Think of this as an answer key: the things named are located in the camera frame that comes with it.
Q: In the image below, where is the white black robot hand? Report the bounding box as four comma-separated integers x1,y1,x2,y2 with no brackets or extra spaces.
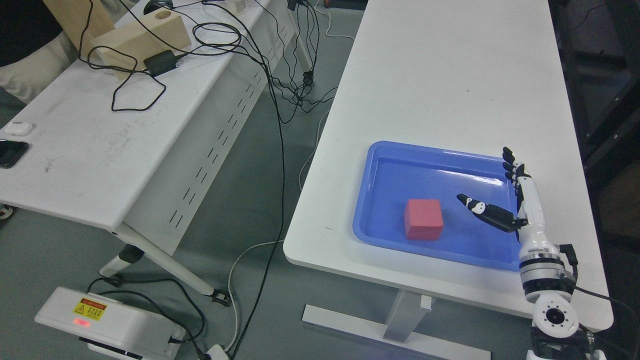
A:
456,146,561,262

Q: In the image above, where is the pink block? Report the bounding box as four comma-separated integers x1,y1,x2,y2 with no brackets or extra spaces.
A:
404,198,444,240

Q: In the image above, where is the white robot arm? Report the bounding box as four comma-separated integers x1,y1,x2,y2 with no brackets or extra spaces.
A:
519,244,639,360

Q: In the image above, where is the blue tray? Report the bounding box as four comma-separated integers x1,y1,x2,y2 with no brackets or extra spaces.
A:
352,141,521,272

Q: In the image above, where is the wooden block with hole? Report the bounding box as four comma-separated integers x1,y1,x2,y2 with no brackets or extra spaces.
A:
91,7,192,81

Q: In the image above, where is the white power strip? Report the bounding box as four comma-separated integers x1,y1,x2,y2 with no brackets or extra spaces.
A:
206,344,230,360

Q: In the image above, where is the white folding table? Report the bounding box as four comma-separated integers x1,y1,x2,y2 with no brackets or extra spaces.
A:
0,0,298,304

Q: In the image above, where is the black power adapter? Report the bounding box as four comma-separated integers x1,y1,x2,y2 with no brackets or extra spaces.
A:
143,50,179,76

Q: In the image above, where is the white box device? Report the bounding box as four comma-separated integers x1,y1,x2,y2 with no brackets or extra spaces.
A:
34,287,186,360

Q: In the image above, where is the white earbuds case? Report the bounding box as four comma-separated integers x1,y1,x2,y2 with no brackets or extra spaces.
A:
2,121,34,137

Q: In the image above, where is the black smartphone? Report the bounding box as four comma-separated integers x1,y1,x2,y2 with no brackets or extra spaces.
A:
0,139,30,169

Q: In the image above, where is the white cable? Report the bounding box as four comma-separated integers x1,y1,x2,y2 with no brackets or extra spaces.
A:
223,107,331,353

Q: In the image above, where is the long black cable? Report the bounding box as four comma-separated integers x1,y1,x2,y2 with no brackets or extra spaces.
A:
200,0,321,360

